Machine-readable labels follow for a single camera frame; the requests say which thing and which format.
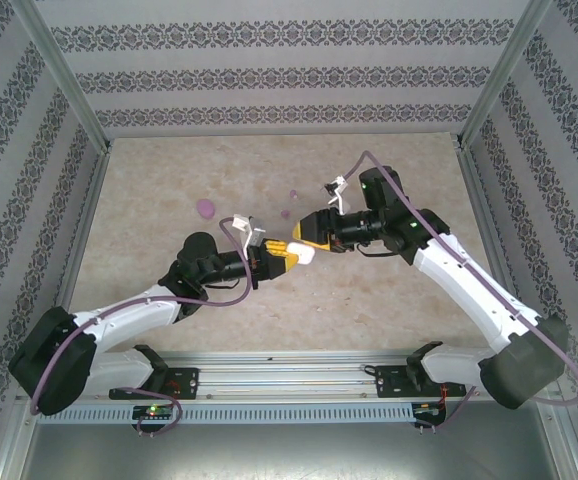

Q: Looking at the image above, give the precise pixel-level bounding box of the white earbud charging case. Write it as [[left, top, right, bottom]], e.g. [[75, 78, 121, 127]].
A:
[[287, 241, 317, 267]]

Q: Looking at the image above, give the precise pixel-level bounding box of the grey sheet metal tray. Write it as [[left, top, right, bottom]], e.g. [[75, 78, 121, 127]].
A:
[[16, 399, 573, 480]]

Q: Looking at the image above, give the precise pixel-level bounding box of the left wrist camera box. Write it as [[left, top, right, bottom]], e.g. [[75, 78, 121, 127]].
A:
[[232, 213, 267, 248]]

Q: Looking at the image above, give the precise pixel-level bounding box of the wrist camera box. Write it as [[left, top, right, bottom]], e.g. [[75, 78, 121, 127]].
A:
[[324, 175, 352, 212], [232, 213, 267, 248]]

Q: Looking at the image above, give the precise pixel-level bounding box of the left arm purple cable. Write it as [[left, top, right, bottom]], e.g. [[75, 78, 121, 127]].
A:
[[29, 217, 257, 438]]

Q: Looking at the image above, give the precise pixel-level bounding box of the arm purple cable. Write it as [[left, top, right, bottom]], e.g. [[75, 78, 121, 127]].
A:
[[341, 150, 578, 434], [29, 217, 257, 438]]

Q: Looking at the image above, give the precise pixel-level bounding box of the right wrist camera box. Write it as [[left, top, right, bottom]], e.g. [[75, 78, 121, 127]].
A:
[[324, 175, 352, 212]]

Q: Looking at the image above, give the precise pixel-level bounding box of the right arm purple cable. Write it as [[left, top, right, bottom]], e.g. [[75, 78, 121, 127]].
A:
[[341, 150, 578, 434]]

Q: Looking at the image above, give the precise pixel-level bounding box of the right aluminium table side rail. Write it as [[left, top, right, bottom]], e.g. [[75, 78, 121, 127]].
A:
[[456, 147, 541, 361]]

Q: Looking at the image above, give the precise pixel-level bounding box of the aluminium table side rail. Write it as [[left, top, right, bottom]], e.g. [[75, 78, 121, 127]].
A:
[[36, 149, 113, 364], [456, 147, 541, 361]]

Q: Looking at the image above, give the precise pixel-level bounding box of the aluminium mounting rail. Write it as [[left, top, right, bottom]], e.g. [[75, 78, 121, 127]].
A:
[[16, 349, 554, 402]]

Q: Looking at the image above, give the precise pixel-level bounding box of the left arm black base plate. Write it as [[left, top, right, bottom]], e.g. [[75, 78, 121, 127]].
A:
[[108, 367, 201, 401]]

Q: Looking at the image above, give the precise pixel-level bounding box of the slotted white cable duct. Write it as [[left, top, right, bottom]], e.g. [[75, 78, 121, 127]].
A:
[[36, 402, 416, 424]]

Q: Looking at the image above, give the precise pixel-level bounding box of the left aluminium table side rail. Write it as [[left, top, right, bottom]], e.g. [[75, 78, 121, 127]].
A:
[[36, 149, 113, 364]]

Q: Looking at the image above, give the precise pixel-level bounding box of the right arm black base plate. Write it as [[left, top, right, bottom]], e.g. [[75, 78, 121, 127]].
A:
[[374, 363, 468, 400]]

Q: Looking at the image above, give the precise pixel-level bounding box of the right aluminium frame post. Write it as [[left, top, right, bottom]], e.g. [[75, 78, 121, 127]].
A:
[[455, 0, 559, 149]]

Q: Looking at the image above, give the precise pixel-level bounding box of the aluminium frame post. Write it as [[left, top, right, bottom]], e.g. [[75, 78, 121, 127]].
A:
[[11, 0, 113, 154], [455, 0, 559, 149]]

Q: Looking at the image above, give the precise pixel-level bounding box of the left aluminium frame post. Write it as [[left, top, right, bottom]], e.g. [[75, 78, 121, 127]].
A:
[[11, 0, 113, 154]]

